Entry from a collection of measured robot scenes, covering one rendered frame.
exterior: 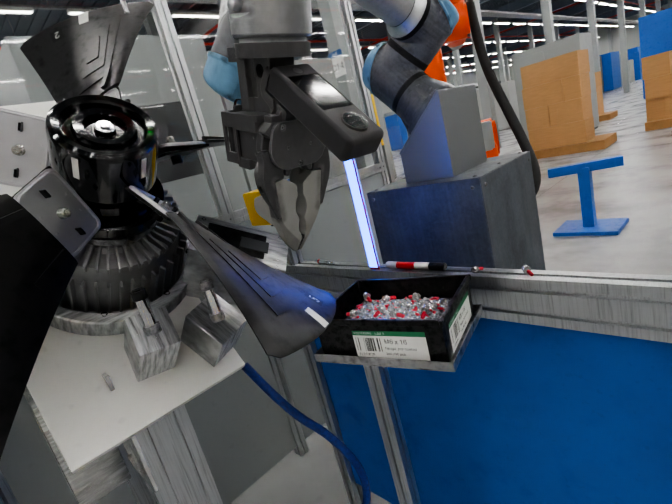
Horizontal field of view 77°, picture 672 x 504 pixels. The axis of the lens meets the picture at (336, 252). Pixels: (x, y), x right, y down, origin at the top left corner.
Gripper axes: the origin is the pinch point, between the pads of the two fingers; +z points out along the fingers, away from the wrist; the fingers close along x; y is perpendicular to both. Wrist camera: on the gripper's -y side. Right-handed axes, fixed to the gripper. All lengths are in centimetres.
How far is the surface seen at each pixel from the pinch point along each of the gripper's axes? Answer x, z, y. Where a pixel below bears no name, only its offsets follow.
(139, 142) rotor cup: 7.0, -9.5, 20.7
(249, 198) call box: -31, 15, 56
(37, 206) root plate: 19.3, -4.7, 20.8
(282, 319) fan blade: 5.2, 6.8, -2.3
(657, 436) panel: -36, 34, -36
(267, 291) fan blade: 4.1, 5.3, 1.5
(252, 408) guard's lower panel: -30, 97, 68
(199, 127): -43, 3, 97
